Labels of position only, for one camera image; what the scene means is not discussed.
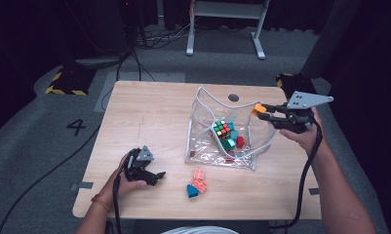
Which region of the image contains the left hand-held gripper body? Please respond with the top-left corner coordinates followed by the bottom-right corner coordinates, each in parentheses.
top-left (124, 144), bottom-right (157, 182)

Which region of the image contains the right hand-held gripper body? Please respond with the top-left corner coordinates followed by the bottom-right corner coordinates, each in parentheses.
top-left (274, 91), bottom-right (334, 135)

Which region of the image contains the orange toy block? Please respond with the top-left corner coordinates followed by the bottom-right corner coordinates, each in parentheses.
top-left (251, 102), bottom-right (268, 117)

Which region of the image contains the blue sloped toy block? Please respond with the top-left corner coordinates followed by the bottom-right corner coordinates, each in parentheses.
top-left (186, 183), bottom-right (200, 199)

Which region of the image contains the multicoloured puzzle cube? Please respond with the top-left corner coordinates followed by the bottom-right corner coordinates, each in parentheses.
top-left (213, 120), bottom-right (233, 141)

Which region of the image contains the green toy block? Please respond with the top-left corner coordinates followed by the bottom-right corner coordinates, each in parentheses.
top-left (220, 138), bottom-right (237, 152)

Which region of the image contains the clear plastic pouch white trim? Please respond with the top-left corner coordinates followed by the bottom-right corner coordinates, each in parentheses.
top-left (183, 86), bottom-right (278, 172)

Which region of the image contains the person's left hand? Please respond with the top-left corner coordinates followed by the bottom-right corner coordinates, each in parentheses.
top-left (104, 152), bottom-right (148, 203)

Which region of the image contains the person's right hand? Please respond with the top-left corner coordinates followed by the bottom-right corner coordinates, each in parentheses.
top-left (279, 106), bottom-right (329, 156)

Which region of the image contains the black yellow striped base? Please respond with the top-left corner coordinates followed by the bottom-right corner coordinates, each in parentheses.
top-left (45, 66), bottom-right (97, 97)
top-left (275, 72), bottom-right (320, 100)

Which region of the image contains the person's white shirt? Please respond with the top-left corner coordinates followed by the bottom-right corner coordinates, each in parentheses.
top-left (161, 226), bottom-right (240, 234)

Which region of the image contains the grey curtain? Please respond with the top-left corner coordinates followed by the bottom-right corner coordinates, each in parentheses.
top-left (299, 0), bottom-right (362, 79)

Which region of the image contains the grey flat stand base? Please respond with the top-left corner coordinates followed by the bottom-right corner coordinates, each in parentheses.
top-left (74, 57), bottom-right (128, 68)

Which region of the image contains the left hand-held gripper black cable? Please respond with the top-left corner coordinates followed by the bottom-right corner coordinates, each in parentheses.
top-left (111, 175), bottom-right (123, 234)

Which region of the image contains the hand-held gripper black cable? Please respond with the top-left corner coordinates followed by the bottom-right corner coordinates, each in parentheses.
top-left (274, 120), bottom-right (324, 230)
top-left (111, 175), bottom-right (123, 234)

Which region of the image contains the orange wrist bracelet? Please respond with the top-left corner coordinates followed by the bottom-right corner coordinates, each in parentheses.
top-left (90, 193), bottom-right (112, 214)

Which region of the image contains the right hand-held gripper black cable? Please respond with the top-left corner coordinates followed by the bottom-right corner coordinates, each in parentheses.
top-left (274, 120), bottom-right (324, 230)

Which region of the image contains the long black floor cable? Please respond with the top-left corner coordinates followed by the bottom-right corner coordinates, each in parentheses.
top-left (0, 125), bottom-right (101, 234)

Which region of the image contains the thin black floor cable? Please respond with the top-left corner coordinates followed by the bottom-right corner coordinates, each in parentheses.
top-left (99, 48), bottom-right (157, 111)

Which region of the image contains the white metal desk frame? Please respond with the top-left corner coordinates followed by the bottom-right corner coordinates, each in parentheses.
top-left (185, 0), bottom-right (271, 60)

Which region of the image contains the bundle of floor cables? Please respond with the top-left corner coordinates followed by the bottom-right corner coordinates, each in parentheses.
top-left (133, 19), bottom-right (201, 50)

